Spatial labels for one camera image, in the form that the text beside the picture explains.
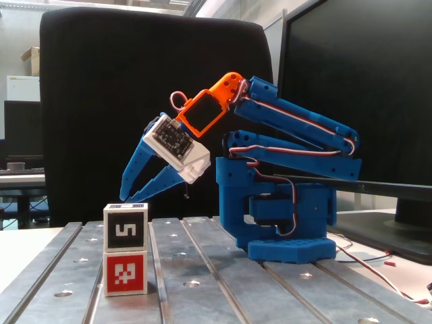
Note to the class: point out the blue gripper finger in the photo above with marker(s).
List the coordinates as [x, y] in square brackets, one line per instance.
[162, 182]
[135, 172]

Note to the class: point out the black cube with white marker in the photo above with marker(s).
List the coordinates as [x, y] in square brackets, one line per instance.
[114, 216]

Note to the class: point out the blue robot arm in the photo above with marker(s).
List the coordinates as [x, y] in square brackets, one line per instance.
[287, 202]

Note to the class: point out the red cube with white marker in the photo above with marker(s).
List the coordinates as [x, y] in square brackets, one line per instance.
[113, 270]

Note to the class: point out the dark office chair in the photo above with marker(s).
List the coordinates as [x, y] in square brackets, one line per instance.
[101, 135]

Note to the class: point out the ceiling light fixture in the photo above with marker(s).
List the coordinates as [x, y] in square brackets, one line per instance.
[197, 6]

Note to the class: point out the grey background desk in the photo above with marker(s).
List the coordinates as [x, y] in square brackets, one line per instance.
[20, 180]

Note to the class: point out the small dark background monitor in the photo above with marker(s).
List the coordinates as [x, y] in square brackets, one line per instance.
[23, 128]

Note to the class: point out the grey round object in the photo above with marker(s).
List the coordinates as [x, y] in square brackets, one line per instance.
[15, 166]

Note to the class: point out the black Dell monitor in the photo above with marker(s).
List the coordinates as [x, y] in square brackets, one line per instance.
[354, 101]

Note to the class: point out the white cabinet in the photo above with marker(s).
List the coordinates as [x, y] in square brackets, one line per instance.
[23, 89]

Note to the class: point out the brown cardboard box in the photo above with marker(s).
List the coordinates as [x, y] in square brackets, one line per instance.
[32, 60]

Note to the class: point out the small red connector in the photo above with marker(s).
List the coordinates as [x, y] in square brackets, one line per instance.
[391, 263]

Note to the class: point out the white gripper camera module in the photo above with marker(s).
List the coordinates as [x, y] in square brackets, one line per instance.
[199, 162]

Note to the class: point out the aluminium slotted base plate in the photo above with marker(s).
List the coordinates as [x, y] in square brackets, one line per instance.
[219, 290]

